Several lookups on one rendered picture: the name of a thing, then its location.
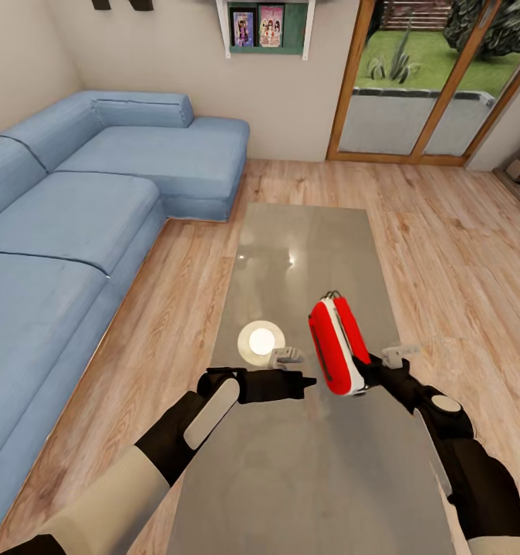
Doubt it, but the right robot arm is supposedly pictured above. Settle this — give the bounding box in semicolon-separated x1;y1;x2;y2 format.
352;343;520;555

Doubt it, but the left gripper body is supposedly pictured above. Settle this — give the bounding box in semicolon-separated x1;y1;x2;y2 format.
259;369;304;402

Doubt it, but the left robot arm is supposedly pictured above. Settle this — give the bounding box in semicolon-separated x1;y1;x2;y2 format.
0;346;316;555

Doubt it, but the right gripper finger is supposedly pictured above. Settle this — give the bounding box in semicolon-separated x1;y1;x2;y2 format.
352;356;365;377
369;353;387;366

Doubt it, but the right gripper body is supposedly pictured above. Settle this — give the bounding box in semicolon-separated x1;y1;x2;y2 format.
363;358;415;399

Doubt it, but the radio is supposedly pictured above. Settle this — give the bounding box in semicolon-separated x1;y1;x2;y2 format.
309;294;372;397

